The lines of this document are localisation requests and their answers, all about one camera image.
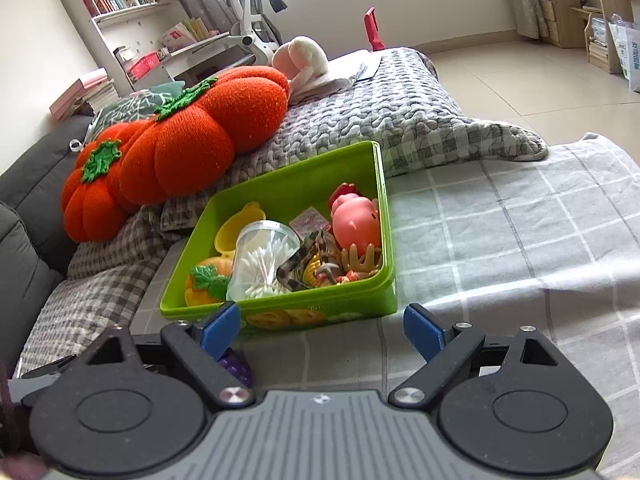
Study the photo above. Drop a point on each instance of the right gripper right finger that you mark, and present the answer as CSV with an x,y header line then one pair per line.
x,y
448,352

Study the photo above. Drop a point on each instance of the large orange pumpkin cushion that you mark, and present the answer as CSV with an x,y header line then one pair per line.
x,y
193,140

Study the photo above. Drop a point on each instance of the dark grey sofa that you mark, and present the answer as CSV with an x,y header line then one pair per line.
x,y
35,249

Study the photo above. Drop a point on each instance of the grey quilted blanket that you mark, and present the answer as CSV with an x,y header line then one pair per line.
x,y
403,108

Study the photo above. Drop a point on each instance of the white paper shopping bag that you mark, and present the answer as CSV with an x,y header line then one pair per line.
x,y
626,38

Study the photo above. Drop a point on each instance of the red chair back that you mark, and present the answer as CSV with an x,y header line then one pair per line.
x,y
371,26

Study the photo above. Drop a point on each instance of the green plastic bin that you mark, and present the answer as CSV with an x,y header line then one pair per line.
x,y
284,194

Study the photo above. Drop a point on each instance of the grey checked bed sheet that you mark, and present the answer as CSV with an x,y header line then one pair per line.
x,y
553,244

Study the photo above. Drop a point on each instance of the white office chair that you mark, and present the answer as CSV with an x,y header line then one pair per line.
x,y
253,32

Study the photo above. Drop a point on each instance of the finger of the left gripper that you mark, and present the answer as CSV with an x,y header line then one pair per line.
x,y
55,367

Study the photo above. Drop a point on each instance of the small orange pumpkin cushion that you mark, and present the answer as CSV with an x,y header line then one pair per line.
x,y
93,206

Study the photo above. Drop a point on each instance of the clear cotton swab jar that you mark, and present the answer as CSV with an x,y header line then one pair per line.
x,y
261,248

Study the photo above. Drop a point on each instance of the purple toy grapes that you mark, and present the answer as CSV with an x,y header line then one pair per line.
x,y
237,365

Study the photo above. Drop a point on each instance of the orange toy pumpkin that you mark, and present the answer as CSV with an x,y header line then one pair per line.
x,y
208,281

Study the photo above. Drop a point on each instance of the pink white plush toy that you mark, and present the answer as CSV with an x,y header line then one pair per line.
x,y
301,60

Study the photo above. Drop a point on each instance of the yellow toy cup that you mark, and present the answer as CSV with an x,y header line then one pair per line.
x,y
228,234

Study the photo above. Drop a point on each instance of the wooden shelf unit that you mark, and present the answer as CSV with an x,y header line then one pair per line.
x,y
583,24

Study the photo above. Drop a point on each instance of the small orange figurine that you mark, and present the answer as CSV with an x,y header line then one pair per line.
x,y
349,266

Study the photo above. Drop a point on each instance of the pink book stack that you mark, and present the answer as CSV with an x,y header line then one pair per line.
x,y
88,95

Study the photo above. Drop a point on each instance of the green patterned pillow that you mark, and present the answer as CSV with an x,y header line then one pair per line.
x,y
139,105

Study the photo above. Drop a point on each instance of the pink toy pig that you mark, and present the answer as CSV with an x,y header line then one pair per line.
x,y
354,219

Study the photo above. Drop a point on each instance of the pink box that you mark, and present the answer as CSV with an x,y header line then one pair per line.
x,y
308,221

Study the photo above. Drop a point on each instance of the toy corn cob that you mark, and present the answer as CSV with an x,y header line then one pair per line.
x,y
318,273

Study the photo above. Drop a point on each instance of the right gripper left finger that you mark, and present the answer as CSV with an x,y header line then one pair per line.
x,y
193,351

